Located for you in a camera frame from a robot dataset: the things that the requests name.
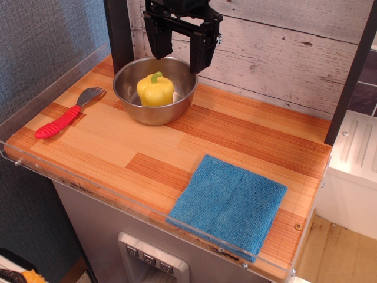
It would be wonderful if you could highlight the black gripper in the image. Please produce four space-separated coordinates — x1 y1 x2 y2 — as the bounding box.
144 1 223 74

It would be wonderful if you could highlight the blue rag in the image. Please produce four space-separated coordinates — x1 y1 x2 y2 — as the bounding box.
166 155 287 262

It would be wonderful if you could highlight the silver metal pot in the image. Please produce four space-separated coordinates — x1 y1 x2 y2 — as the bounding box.
113 57 198 126

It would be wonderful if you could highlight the yellow toy bell pepper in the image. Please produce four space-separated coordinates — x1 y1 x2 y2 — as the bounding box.
137 71 174 107

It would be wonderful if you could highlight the clear acrylic table guard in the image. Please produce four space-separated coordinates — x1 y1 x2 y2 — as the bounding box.
1 45 335 281

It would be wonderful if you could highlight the grey toy fridge cabinet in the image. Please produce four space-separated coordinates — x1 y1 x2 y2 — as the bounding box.
53 182 267 282

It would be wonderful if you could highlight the white toy sink unit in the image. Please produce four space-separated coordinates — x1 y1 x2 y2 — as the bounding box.
315 111 376 239

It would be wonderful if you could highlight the silver dispenser button panel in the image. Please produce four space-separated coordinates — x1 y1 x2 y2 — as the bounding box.
118 232 190 282

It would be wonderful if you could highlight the yellow black object corner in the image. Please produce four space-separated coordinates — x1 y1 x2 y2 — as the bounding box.
1 269 46 283

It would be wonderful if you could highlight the dark left frame post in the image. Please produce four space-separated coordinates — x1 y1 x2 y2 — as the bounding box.
104 0 134 74

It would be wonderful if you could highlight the dark frame post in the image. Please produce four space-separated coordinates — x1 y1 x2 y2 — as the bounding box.
104 0 134 74
324 1 376 146

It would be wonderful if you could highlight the red handled metal spork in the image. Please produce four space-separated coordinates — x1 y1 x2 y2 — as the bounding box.
35 87 105 139

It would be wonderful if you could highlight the dark right frame post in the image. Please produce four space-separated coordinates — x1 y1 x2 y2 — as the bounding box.
324 1 376 146

